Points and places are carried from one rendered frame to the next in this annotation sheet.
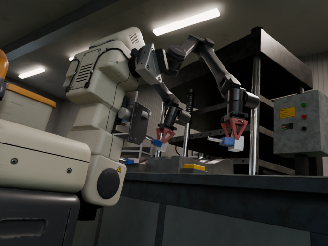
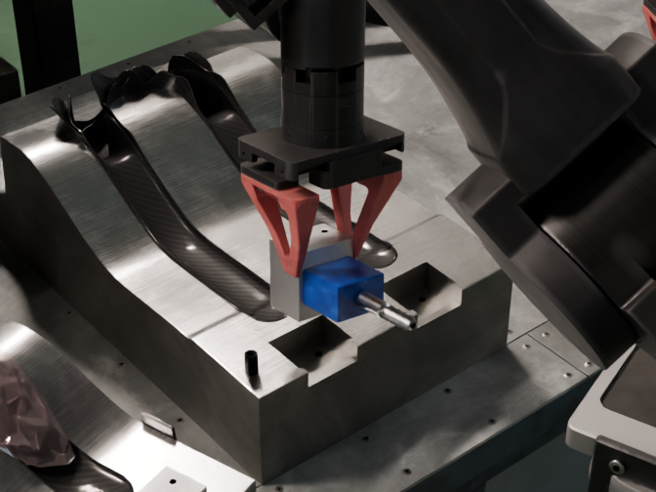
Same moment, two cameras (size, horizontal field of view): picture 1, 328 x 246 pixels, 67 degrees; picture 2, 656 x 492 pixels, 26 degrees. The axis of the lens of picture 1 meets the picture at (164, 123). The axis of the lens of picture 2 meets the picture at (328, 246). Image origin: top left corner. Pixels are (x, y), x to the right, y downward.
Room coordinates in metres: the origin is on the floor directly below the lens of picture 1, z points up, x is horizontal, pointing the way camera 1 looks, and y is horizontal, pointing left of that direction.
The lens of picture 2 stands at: (1.33, 0.82, 1.58)
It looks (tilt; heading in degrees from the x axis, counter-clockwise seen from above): 36 degrees down; 266
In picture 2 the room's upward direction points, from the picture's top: straight up
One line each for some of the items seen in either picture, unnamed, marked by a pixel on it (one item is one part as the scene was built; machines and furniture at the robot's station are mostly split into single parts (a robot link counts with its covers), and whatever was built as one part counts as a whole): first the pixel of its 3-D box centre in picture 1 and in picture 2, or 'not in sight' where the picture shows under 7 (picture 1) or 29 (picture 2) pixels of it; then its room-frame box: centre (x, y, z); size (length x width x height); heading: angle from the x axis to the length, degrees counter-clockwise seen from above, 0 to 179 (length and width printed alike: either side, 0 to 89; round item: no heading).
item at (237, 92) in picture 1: (236, 97); not in sight; (0.91, -0.28, 1.12); 0.07 x 0.06 x 0.07; 110
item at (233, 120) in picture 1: (235, 128); not in sight; (0.90, -0.27, 0.99); 0.07 x 0.07 x 0.09; 11
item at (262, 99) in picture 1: (229, 120); not in sight; (2.37, -0.66, 1.51); 1.10 x 0.70 x 0.05; 35
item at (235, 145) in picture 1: (224, 141); not in sight; (0.90, -0.24, 0.93); 0.13 x 0.05 x 0.05; 101
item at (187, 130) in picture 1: (185, 153); not in sight; (2.29, -0.23, 1.10); 0.05 x 0.05 x 1.30
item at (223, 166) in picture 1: (198, 169); (208, 205); (1.35, -0.22, 0.87); 0.50 x 0.26 x 0.14; 125
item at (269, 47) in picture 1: (227, 96); not in sight; (2.34, -0.61, 1.75); 1.30 x 0.84 x 0.61; 35
